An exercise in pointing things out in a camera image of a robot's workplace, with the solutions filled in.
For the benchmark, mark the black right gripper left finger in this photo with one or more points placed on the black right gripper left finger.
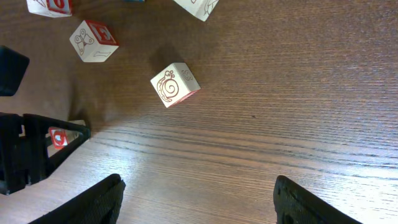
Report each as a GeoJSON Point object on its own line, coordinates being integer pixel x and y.
{"type": "Point", "coordinates": [100, 204]}

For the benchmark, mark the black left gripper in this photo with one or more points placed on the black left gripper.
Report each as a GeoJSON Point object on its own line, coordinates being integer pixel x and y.
{"type": "Point", "coordinates": [28, 159]}

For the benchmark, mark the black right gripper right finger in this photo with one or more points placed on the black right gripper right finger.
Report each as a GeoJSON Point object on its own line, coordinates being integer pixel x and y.
{"type": "Point", "coordinates": [295, 205]}

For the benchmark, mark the red Q wooden block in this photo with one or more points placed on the red Q wooden block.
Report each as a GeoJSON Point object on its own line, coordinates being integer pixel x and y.
{"type": "Point", "coordinates": [58, 138]}

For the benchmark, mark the snail picture wooden block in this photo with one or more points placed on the snail picture wooden block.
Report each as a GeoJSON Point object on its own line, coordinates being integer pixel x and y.
{"type": "Point", "coordinates": [175, 83]}

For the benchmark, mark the red letter wooden block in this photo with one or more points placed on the red letter wooden block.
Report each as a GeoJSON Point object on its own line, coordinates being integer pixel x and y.
{"type": "Point", "coordinates": [93, 41]}

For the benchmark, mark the blue 5 wooden block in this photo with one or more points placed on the blue 5 wooden block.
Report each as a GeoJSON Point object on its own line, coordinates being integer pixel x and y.
{"type": "Point", "coordinates": [50, 8]}

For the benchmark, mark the carrot picture wooden block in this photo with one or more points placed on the carrot picture wooden block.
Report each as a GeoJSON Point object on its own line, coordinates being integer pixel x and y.
{"type": "Point", "coordinates": [201, 9]}

